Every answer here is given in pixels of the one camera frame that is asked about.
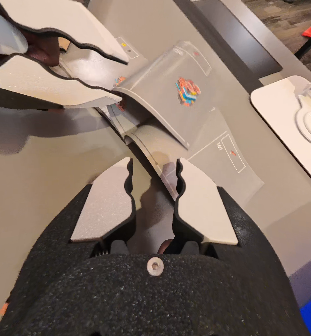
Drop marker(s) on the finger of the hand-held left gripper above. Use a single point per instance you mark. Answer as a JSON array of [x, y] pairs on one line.
[[40, 81], [66, 21]]

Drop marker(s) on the grey instruction booklet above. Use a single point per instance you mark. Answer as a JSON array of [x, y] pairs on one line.
[[166, 86]]

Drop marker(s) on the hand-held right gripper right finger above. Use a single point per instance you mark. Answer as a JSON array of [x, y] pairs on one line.
[[205, 210]]

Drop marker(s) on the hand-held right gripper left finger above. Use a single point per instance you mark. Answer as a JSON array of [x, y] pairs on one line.
[[105, 207]]

